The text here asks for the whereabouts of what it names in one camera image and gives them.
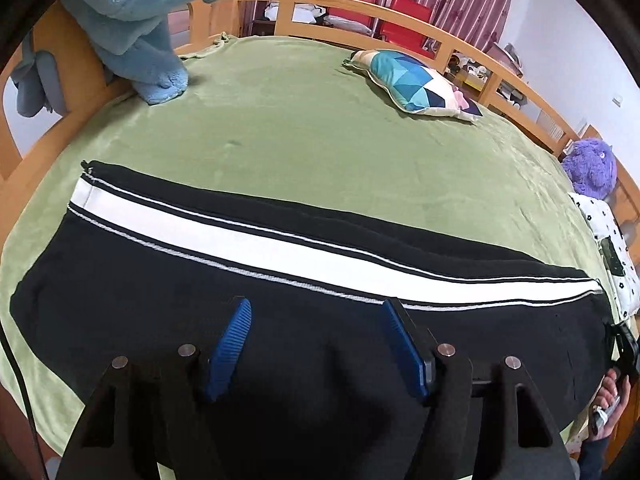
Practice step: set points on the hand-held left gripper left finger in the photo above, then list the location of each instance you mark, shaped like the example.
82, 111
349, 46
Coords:
227, 355

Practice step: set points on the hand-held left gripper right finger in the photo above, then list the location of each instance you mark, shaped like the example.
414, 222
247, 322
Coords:
407, 355

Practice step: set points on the black pants with white stripe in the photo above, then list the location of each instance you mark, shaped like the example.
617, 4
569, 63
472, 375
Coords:
150, 285

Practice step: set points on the person's right forearm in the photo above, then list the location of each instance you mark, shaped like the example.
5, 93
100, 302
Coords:
595, 460

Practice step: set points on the person's right hand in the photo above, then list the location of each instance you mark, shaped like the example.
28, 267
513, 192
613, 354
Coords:
606, 397

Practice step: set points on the white flower-print pillow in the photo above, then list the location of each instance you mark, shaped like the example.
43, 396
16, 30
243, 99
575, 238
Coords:
600, 225

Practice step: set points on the purple plush toy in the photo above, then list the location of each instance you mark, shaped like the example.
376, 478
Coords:
590, 167

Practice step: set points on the green fleece blanket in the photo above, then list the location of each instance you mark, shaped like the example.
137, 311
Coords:
300, 125

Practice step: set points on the geometric patterned pillow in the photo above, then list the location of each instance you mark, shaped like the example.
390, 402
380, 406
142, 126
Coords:
410, 80

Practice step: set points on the grey cloth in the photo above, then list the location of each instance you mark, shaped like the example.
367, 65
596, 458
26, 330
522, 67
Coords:
32, 85

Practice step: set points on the blue plush toy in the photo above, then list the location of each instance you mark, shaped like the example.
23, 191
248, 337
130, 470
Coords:
130, 20

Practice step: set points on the white cloth pile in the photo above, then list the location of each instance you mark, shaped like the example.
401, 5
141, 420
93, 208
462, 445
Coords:
300, 12

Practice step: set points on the white wall outlet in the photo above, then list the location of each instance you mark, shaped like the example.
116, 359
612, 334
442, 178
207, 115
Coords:
618, 100

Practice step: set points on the wooden bed frame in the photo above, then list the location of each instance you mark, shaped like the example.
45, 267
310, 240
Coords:
310, 7

